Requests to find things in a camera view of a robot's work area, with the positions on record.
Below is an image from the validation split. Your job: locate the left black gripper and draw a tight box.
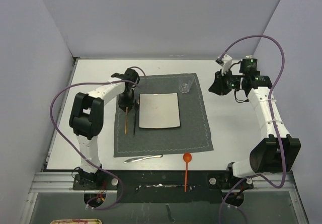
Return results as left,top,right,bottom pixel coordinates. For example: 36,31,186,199
118,89,134,111

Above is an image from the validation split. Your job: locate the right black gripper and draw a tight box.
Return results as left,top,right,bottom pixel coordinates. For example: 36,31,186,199
209,67,244,96

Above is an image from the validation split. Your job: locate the dark handled silver fork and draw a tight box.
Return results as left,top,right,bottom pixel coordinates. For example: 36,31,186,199
133,99,139,137

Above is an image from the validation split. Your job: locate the gold fork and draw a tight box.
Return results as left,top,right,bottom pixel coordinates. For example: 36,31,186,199
124,107,129,134

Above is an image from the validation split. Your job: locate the clear plastic cup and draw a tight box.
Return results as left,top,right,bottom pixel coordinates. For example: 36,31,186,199
178,73,194,94

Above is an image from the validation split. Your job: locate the white square plate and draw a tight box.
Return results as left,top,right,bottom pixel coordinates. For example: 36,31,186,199
139,93,181,129

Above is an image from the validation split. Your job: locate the dark grey cloth placemat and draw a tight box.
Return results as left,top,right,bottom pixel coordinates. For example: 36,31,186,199
114,73,213,157

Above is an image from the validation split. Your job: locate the silver table knife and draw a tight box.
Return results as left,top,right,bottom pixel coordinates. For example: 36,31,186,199
123,154,163,164

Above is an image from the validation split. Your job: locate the orange plastic spoon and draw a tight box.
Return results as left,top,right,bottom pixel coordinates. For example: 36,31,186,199
183,153,192,192

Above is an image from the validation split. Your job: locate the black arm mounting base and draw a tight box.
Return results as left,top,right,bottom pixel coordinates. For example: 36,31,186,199
72,170,254,203

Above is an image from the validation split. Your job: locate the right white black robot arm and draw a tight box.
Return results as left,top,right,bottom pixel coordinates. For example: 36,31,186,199
208,55,301,188

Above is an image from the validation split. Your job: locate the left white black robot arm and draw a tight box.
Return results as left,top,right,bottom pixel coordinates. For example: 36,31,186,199
69,68,140,189

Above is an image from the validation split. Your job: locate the floral tray edge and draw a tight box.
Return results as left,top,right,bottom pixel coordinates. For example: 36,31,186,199
50,218,102,224

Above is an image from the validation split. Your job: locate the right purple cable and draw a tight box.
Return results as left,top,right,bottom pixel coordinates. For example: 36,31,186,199
218,34,287,224

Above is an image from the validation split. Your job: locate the purple cable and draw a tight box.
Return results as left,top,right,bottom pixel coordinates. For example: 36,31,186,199
218,34,287,224
49,66,148,211

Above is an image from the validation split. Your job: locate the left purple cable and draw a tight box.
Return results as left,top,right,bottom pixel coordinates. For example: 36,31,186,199
49,66,148,211

